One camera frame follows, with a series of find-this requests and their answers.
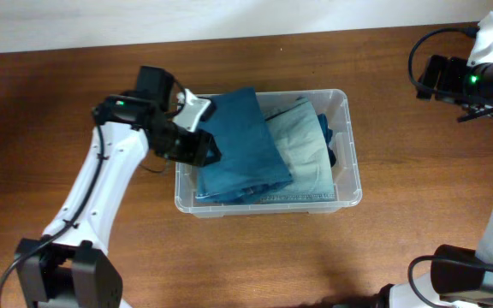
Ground light blue jeans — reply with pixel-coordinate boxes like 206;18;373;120
259;98;336;204

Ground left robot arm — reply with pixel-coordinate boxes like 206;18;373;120
13;90;220;307

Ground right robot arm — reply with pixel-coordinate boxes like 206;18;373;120
371;12;493;308

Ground clear plastic storage bin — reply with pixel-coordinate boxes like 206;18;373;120
175;89;362;218

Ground dark blue jeans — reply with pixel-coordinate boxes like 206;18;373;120
195;87;293;204

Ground blue garment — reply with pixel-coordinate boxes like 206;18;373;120
318;114;336;167

